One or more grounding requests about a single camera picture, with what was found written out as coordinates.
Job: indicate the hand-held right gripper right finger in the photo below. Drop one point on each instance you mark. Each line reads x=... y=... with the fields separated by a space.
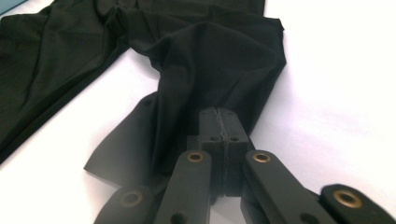
x=236 y=130

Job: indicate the white table cover board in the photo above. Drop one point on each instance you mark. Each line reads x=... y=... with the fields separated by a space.
x=327 y=109

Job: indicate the light blue plastic basket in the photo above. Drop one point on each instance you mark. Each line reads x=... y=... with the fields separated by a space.
x=9 y=5

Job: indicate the black short pants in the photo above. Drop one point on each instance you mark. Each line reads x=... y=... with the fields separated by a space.
x=202 y=62

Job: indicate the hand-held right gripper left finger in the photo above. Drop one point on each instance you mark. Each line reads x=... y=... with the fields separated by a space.
x=211 y=130

